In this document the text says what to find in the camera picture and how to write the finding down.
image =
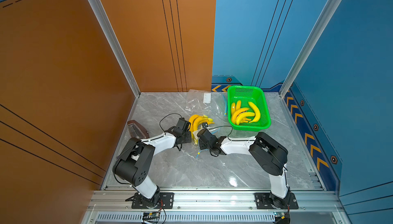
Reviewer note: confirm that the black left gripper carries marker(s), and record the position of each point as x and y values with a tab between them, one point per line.
189	139

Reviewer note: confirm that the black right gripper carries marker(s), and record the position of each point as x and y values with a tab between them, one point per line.
201	147

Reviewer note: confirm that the clear zip bag with bananas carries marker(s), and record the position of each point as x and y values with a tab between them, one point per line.
206	103

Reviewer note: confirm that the yellow plastic banana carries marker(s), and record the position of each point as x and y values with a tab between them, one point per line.
240	114

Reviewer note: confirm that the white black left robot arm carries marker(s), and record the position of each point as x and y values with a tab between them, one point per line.
134	161

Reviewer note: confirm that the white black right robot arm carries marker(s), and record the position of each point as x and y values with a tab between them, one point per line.
268	153

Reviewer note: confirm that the green plastic perforated basket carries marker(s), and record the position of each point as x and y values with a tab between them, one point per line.
255	95

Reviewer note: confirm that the green circuit board left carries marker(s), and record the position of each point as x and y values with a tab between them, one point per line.
151	216

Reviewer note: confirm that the green circuit board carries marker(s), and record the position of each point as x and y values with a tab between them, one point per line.
283	218
151	216

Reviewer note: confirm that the green circuit board right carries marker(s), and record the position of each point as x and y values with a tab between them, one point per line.
283	218

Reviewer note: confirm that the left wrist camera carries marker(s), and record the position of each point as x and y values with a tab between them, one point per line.
183	125

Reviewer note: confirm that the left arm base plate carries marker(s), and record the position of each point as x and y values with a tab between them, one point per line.
165	200

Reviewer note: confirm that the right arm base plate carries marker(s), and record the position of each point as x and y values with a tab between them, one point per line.
264	200

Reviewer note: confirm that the aluminium front rail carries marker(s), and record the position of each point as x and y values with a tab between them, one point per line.
214	205

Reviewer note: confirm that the aluminium corner post left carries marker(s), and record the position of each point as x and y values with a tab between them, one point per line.
114	43

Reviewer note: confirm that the aluminium corner post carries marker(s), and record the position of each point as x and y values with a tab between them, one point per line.
114	43
324	18

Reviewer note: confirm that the aluminium corner post right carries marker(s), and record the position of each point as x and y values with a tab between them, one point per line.
324	18

